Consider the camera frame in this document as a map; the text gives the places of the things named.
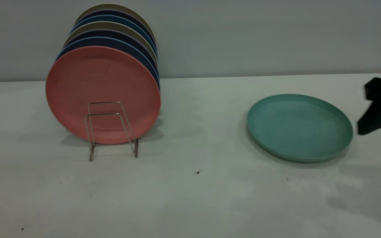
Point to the green round plate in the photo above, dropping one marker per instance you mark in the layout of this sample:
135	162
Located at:
299	129

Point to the navy blue round plate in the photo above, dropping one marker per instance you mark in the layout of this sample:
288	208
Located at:
111	42

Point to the dark purple round plate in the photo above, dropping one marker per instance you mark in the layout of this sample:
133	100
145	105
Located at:
111	33
116	13

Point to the teal blue round plate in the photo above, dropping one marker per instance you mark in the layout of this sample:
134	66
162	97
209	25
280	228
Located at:
114	19

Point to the beige round plate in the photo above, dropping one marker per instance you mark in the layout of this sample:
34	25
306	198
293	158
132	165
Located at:
114	6
111	25

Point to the pink round plate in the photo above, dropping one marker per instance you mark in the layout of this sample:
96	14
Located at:
78	86

